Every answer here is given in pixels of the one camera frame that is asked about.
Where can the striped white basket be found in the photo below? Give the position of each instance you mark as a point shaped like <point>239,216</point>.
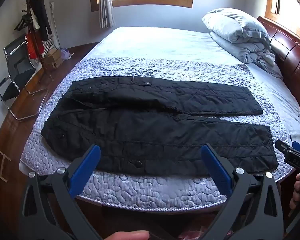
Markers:
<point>48,45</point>

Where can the bed with quilted grey cover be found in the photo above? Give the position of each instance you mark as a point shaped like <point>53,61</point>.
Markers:
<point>165,42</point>

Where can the pink plaid cloth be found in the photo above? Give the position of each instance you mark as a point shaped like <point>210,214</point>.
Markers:
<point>195,233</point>

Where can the person's left hand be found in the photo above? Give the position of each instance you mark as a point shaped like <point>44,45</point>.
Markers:
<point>127,236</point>

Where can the wooden headboard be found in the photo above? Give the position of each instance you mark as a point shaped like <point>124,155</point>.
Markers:
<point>292,55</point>

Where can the person's right hand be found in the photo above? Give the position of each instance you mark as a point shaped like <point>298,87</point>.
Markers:
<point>295,192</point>

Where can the arched wooden framed window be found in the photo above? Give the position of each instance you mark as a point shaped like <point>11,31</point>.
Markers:
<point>290,7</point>

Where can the folded grey duvet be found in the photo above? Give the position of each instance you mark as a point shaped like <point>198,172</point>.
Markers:
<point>237,32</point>

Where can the black hanging garment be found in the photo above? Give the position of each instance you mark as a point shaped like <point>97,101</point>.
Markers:
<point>41,17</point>

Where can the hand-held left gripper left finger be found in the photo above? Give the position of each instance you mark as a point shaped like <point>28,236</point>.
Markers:
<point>86,170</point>

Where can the black metal frame chair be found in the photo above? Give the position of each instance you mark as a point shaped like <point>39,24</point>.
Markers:
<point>20,70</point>

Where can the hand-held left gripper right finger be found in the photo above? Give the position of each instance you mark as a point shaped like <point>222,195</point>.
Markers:
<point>216,170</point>

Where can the red bag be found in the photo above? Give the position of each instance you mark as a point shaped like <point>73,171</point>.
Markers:
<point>33,45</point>

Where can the white pole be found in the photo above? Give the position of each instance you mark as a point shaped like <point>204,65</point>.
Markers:
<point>54,25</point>

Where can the grey curtain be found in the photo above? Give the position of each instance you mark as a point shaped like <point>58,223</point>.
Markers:
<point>105,7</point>

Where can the black clothes hangers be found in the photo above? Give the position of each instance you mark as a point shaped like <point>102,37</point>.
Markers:
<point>23,21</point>

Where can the small purple item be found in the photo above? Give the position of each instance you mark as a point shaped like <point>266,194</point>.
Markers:
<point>66,54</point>

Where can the cardboard box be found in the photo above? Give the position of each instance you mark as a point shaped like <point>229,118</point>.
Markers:
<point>51,60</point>

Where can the black quilted pants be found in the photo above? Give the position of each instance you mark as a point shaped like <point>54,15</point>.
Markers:
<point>152,135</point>

